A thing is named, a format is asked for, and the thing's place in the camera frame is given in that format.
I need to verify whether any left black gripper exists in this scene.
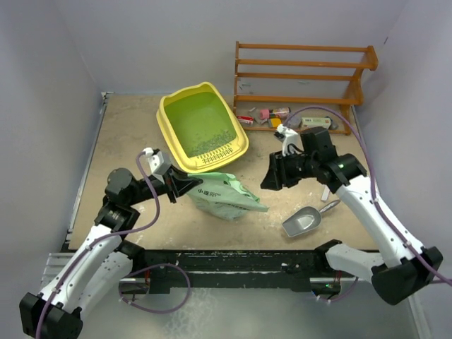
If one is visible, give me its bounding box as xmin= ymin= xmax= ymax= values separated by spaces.
xmin=126 ymin=162 xmax=202 ymax=206

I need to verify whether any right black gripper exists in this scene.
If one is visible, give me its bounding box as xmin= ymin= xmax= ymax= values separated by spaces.
xmin=261 ymin=148 xmax=318 ymax=191

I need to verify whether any green cat litter bag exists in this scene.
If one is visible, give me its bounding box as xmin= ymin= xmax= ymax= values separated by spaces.
xmin=186 ymin=172 xmax=268 ymax=221

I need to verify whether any silver metal scoop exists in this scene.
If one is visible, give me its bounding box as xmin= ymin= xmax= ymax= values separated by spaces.
xmin=282 ymin=200 xmax=340 ymax=237

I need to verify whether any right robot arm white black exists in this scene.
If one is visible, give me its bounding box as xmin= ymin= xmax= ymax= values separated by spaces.
xmin=261 ymin=125 xmax=444 ymax=305

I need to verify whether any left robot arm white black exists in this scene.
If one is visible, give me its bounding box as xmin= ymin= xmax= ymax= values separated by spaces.
xmin=19 ymin=167 xmax=202 ymax=338

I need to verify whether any yellow green litter box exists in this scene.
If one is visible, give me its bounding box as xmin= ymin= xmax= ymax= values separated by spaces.
xmin=156 ymin=82 xmax=249 ymax=173

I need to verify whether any white green long box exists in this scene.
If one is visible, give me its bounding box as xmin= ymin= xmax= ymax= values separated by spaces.
xmin=301 ymin=117 xmax=331 ymax=129

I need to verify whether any red white small box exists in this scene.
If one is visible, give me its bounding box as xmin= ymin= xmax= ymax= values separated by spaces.
xmin=237 ymin=116 xmax=254 ymax=125

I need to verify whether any yellow grey sponge block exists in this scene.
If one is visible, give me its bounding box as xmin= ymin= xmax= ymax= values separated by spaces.
xmin=268 ymin=118 xmax=282 ymax=129

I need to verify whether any grey round container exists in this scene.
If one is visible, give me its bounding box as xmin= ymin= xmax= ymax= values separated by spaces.
xmin=285 ymin=113 xmax=302 ymax=129

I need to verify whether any pink tape roll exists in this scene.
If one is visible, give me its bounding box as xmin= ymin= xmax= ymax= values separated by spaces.
xmin=259 ymin=109 xmax=270 ymax=119

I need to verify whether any pink patterned tube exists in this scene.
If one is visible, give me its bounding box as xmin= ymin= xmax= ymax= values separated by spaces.
xmin=269 ymin=107 xmax=291 ymax=119

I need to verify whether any grey small object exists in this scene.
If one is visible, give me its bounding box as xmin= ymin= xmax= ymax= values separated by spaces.
xmin=326 ymin=117 xmax=338 ymax=131

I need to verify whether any wooden three-tier rack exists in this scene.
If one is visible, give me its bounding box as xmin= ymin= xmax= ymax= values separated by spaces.
xmin=232 ymin=42 xmax=379 ymax=119

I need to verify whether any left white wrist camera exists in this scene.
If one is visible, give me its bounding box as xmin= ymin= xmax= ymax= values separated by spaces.
xmin=143 ymin=148 xmax=172 ymax=176

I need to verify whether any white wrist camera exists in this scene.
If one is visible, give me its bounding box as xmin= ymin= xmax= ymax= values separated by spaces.
xmin=143 ymin=148 xmax=172 ymax=176
xmin=274 ymin=124 xmax=299 ymax=157

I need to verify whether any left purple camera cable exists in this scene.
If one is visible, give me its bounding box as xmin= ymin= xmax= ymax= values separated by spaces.
xmin=35 ymin=150 xmax=163 ymax=339

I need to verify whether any purple camera cable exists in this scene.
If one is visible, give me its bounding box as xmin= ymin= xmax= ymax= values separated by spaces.
xmin=283 ymin=105 xmax=452 ymax=286
xmin=35 ymin=150 xmax=163 ymax=339

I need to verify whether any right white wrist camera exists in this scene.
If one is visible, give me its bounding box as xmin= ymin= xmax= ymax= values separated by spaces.
xmin=274 ymin=124 xmax=299 ymax=157

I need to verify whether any white plastic bracket piece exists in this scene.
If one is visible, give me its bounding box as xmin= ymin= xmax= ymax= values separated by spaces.
xmin=321 ymin=186 xmax=330 ymax=202

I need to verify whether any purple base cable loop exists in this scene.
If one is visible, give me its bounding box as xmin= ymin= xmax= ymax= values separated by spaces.
xmin=118 ymin=263 xmax=191 ymax=314

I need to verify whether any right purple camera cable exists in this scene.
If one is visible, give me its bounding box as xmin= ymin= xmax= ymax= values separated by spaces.
xmin=283 ymin=105 xmax=452 ymax=286

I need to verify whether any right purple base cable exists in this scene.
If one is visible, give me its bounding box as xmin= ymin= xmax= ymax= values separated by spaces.
xmin=316 ymin=275 xmax=359 ymax=305

